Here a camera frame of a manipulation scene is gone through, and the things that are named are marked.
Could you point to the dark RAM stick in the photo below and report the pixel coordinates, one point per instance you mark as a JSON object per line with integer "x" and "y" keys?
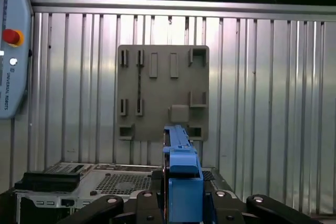
{"x": 140, "y": 87}

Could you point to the hard disk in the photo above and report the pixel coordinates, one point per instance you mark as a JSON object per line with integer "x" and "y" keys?
{"x": 183, "y": 197}

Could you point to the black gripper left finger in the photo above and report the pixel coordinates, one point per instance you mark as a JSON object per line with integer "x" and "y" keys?
{"x": 105, "y": 208}

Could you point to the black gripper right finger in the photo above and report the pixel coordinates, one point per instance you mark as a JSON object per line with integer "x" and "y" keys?
{"x": 262, "y": 208}

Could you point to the pale blue teach pendant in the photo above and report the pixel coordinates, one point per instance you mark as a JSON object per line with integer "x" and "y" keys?
{"x": 15, "y": 82}

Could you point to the grey parts rack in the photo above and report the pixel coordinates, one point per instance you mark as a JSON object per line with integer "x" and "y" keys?
{"x": 162, "y": 90}

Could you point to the black PC case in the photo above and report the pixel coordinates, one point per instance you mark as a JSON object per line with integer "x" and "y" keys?
{"x": 105, "y": 167}

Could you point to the grey power supply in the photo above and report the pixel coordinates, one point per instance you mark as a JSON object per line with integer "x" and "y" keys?
{"x": 118, "y": 182}

